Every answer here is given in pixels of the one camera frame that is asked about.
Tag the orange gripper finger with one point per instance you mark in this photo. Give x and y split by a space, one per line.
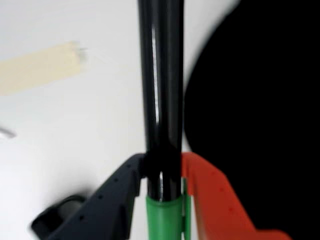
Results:
217 207

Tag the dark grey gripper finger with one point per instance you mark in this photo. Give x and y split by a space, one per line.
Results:
105 212

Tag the green marker with black barrel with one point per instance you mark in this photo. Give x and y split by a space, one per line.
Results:
165 87

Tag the black fabric bag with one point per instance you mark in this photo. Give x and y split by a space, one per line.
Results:
262 100

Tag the long beige masking tape strip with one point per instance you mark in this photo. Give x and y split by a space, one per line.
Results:
40 70

